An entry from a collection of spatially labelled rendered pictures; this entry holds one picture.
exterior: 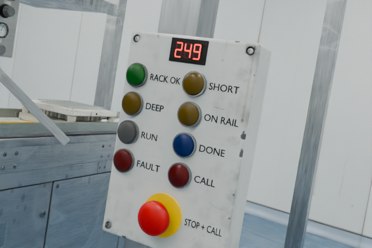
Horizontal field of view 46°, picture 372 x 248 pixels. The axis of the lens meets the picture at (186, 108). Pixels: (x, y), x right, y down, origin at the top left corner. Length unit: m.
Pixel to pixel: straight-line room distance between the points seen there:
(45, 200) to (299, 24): 3.04
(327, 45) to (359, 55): 2.25
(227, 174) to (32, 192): 1.05
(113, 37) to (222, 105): 1.58
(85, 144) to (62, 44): 4.28
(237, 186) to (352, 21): 3.52
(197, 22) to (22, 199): 1.01
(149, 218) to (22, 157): 0.87
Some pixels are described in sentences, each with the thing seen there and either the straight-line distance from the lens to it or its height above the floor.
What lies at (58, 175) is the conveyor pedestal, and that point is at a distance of 1.53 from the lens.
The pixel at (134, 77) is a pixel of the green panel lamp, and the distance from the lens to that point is 0.54.
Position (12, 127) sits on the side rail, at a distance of 1.29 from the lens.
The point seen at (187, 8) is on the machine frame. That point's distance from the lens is 0.60.
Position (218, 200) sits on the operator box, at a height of 0.95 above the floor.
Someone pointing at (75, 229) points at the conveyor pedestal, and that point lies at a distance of 1.70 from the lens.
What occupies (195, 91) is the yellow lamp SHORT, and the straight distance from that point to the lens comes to 0.50.
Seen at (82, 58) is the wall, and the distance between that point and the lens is 5.47.
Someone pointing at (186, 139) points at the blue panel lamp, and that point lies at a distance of 0.50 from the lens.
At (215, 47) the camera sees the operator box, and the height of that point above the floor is 1.12.
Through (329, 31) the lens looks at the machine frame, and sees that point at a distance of 1.66.
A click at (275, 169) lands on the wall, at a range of 4.07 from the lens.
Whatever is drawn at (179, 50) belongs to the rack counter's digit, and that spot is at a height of 1.11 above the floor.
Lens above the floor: 1.07
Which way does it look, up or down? 3 degrees down
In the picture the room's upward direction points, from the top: 9 degrees clockwise
